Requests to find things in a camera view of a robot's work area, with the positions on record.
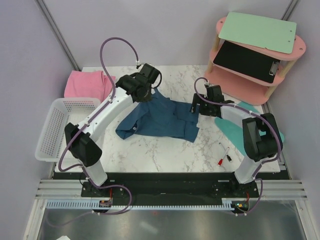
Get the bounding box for blue t shirt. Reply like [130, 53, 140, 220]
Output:
[115, 90, 199, 143]

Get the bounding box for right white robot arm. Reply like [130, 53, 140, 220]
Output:
[190, 93, 283, 197]

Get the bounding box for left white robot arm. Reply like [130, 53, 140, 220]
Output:
[60, 70, 162, 197]

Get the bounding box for teal cutting board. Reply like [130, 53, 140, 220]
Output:
[214, 101, 285, 155]

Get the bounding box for pink three tier shelf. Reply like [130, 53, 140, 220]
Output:
[204, 17, 306, 106]

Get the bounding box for pink folded t shirt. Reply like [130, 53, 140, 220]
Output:
[63, 70, 112, 103]

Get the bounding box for black cap marker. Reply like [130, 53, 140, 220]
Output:
[218, 142, 230, 165]

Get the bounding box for red cap marker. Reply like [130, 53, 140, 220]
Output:
[218, 147, 230, 167]

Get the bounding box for black clipboard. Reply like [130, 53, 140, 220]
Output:
[213, 41, 280, 84]

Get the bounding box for white plastic basket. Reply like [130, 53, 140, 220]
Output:
[35, 97, 101, 163]

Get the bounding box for green clipboard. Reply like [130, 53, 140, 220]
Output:
[219, 12, 297, 54]

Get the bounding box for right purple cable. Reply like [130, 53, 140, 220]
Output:
[193, 77, 283, 166]

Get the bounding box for purple cable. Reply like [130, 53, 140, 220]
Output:
[193, 77, 283, 166]
[58, 37, 141, 173]

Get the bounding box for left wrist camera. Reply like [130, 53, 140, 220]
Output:
[139, 63, 161, 84]

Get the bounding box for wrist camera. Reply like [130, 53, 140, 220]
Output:
[139, 63, 161, 84]
[206, 85, 225, 103]

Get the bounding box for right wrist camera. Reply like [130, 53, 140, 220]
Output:
[206, 85, 225, 103]

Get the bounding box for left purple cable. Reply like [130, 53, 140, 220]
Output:
[58, 37, 141, 173]

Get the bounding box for white cable duct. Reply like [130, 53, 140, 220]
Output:
[45, 199, 235, 211]

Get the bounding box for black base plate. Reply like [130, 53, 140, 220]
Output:
[81, 172, 259, 200]

